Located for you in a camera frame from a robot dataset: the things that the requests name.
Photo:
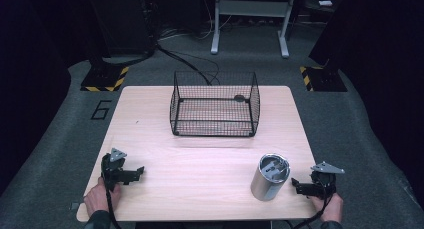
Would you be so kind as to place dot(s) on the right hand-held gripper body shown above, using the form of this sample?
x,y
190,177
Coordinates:
x,y
324,180

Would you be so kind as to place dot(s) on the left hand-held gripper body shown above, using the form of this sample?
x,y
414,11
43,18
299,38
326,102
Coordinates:
x,y
113,170

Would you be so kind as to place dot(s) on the silver metal cylinder cup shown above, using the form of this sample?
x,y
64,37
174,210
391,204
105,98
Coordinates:
x,y
266,185

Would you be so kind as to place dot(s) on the person's right hand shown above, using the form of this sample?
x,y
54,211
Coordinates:
x,y
330,207

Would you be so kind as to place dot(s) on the person's left hand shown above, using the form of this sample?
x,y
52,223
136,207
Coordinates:
x,y
96,197

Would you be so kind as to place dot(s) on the dark oval disc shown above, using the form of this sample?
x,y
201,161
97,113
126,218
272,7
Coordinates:
x,y
239,97

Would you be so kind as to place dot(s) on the small white box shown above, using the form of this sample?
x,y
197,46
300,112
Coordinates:
x,y
325,3

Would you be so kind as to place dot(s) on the black yellow striped base plate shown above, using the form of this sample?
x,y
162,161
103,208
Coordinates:
x,y
103,79
325,79

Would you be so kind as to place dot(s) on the white metal stand frame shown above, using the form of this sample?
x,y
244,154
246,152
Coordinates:
x,y
253,8

